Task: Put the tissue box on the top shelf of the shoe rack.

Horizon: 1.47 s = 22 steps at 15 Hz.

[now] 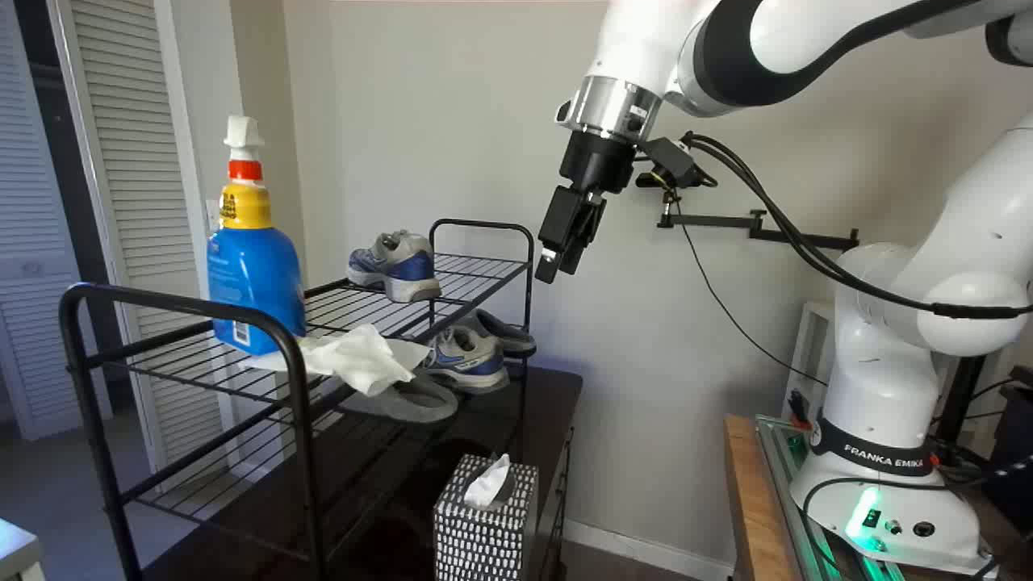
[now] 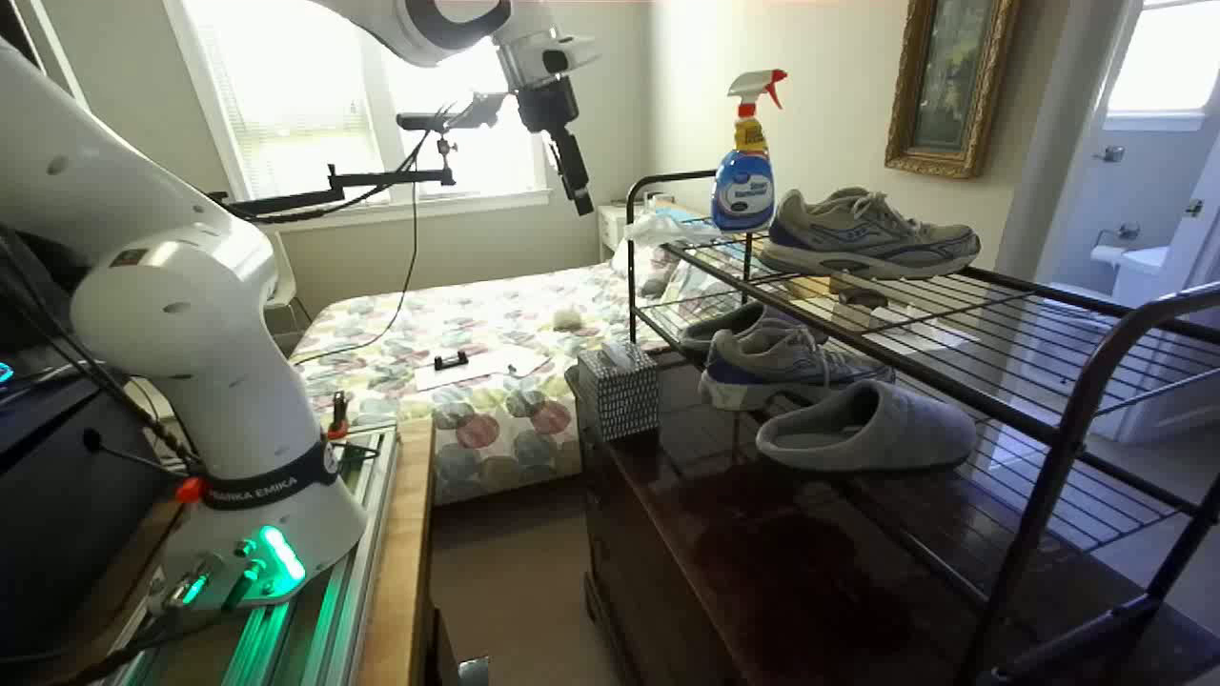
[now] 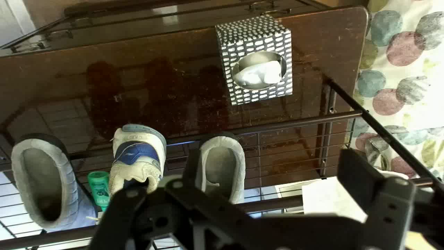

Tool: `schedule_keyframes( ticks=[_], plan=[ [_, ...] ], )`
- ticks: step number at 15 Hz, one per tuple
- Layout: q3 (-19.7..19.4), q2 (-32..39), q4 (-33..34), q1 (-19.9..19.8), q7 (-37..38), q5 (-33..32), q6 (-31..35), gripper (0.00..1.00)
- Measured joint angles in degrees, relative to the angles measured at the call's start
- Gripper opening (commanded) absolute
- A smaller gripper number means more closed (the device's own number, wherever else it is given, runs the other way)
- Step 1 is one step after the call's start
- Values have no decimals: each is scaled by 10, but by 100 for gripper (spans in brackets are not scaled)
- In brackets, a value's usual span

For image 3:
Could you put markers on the white blue sneaker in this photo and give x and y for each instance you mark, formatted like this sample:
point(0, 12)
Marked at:
point(138, 158)

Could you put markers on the grey slipper left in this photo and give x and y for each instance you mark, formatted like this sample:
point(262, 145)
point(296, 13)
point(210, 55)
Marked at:
point(47, 186)

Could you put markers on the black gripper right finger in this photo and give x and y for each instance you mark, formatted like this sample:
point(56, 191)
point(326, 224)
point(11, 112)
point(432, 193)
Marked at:
point(387, 202)

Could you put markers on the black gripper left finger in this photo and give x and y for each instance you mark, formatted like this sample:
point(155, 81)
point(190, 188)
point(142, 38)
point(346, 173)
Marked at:
point(130, 220)

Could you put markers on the grey slipper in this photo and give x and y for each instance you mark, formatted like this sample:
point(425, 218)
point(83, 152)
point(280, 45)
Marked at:
point(222, 169)
point(47, 186)

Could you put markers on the white paper sheet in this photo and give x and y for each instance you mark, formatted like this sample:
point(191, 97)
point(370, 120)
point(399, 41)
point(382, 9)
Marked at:
point(328, 197)

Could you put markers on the polka dot curtain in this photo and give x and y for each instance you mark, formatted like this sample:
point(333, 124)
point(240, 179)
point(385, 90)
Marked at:
point(401, 76)

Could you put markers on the black white patterned tissue box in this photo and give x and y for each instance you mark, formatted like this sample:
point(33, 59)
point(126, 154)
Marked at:
point(256, 59)

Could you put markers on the green small bottle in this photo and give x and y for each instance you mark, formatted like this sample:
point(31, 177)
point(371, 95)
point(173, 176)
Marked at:
point(98, 187)

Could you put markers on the grey slipper right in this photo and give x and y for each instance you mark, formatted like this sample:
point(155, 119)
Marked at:
point(222, 169)

